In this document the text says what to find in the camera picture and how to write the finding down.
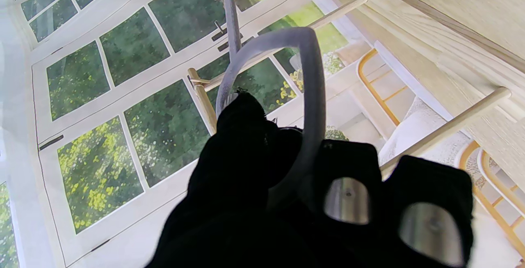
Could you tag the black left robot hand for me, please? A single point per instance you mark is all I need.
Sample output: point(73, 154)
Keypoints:
point(246, 202)

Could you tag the grey heart clothes hanger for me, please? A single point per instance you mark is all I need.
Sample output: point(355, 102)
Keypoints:
point(313, 75)

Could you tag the printed garden room backdrop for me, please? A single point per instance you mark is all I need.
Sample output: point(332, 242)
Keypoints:
point(123, 54)

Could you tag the wooden hanging rack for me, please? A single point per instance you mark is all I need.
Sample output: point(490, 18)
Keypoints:
point(451, 67)

